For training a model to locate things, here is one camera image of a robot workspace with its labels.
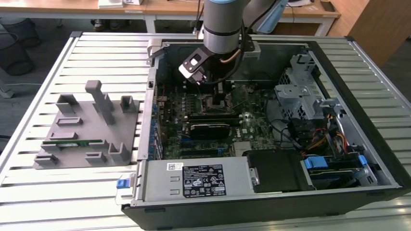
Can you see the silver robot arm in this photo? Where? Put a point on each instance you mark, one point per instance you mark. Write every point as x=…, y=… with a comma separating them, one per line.
x=222, y=24

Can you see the CPU socket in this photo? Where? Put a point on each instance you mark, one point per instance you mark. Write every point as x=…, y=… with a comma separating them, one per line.
x=206, y=107

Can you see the RAM slot white latches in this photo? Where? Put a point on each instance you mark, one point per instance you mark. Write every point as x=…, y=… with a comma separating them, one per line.
x=214, y=122
x=191, y=88
x=214, y=118

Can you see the grey wrist-mounted box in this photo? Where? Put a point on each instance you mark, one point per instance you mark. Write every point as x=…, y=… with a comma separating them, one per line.
x=251, y=49

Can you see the silver metal drive cage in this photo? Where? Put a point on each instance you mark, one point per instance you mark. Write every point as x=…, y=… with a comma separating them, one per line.
x=290, y=96

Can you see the green motherboard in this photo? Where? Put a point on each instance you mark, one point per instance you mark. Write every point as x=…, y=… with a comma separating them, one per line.
x=257, y=142

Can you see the silver chipset heatsink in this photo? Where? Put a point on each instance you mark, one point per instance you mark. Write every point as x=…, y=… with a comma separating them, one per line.
x=243, y=147

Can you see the black expansion slot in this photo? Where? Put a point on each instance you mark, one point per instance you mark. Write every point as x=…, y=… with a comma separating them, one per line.
x=199, y=152

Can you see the dark shoe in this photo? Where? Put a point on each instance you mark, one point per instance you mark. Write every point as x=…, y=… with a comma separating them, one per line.
x=99, y=24
x=118, y=24

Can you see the small white box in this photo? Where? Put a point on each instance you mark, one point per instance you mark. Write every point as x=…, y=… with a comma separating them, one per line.
x=133, y=2

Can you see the black phone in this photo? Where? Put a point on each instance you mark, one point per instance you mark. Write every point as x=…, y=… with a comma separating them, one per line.
x=327, y=6

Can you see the black plastic air shroud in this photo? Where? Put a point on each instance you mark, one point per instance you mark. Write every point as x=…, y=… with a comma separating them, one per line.
x=277, y=168

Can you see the white cardboard box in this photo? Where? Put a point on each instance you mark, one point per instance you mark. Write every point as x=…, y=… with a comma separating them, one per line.
x=111, y=3

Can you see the grey parts rack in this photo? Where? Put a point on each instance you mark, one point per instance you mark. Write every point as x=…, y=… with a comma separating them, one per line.
x=96, y=137

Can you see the blue disk carrier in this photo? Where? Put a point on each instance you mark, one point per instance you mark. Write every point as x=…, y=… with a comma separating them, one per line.
x=315, y=164

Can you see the grey power supply unit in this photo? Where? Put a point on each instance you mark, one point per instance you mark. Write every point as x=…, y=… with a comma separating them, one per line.
x=158, y=178

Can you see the green RAM stick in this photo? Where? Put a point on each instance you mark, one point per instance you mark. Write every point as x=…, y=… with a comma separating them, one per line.
x=88, y=142

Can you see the wooden cabinet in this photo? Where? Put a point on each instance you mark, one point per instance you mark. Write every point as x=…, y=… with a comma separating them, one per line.
x=379, y=29

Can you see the blue plastic case latch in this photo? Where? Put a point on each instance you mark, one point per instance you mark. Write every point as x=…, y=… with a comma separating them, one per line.
x=123, y=184

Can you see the black PC case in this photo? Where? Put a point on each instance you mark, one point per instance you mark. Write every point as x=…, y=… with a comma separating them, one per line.
x=257, y=214

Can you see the black mesh waste bin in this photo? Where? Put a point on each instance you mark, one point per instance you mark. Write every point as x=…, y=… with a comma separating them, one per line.
x=22, y=31

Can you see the black round bin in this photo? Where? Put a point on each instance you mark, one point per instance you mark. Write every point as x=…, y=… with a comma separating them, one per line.
x=14, y=57

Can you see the grey metal foot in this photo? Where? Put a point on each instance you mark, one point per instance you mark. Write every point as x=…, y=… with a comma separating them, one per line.
x=6, y=90

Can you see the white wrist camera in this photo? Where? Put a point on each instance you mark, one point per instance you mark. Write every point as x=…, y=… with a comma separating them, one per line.
x=193, y=72

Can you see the silver disk bay frame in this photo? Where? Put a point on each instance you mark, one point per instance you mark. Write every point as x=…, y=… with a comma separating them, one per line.
x=345, y=125

